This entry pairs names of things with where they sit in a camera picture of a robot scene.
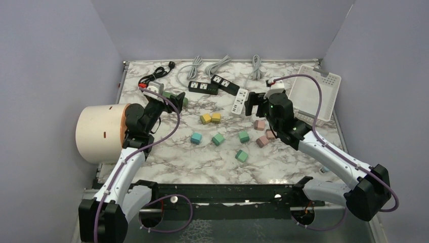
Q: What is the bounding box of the cream cylindrical drum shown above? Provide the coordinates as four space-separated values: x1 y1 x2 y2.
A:
75 103 129 164

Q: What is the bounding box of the white plastic basket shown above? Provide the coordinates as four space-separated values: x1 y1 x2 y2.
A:
288 65 341 126

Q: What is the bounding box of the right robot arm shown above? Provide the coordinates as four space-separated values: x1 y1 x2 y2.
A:
244 92 393 221

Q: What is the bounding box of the white power strip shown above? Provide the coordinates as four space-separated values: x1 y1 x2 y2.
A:
231 88 249 115

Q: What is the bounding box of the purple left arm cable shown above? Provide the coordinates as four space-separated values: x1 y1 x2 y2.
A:
93 88 194 243

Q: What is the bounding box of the teal blue charger plug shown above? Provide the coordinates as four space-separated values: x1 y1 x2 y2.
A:
190 132 202 145

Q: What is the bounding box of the black power cord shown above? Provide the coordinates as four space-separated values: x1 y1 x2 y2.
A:
138 60 177 86

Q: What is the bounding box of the light green charger plug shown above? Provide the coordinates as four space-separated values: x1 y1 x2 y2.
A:
235 149 248 163

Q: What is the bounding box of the yellow charger plug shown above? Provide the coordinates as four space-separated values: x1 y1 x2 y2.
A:
200 113 212 125
211 113 221 124

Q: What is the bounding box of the pink USB charger plug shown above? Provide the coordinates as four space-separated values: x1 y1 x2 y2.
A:
266 129 276 140

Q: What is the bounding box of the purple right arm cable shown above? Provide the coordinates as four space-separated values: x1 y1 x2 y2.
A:
268 74 400 232

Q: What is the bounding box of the grey power strip cable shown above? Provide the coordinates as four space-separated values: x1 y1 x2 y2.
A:
243 55 263 89

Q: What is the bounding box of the grey coiled cable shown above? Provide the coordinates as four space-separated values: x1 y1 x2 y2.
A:
204 55 233 81
176 55 204 89

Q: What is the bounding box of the light blue charger plug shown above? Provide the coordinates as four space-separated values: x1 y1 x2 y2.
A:
320 167 330 173

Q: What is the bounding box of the aluminium front rail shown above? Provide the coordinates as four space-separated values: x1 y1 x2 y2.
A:
79 186 378 213

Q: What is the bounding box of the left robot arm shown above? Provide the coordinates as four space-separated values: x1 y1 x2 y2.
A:
78 91 185 242

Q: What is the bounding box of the green USB charger plug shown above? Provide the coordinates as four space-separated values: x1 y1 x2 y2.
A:
211 133 225 146

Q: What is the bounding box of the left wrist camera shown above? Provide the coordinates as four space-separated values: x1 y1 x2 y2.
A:
138 81 164 99

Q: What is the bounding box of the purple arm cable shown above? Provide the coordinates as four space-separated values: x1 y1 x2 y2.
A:
268 74 400 232
93 88 194 243

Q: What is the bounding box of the black power strip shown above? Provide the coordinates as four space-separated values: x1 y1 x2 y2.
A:
188 81 219 95
210 74 240 96

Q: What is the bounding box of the green power strip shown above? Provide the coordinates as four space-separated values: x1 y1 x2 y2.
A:
162 91 189 108

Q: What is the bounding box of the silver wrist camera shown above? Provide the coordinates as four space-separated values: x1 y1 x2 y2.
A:
264 77 285 99

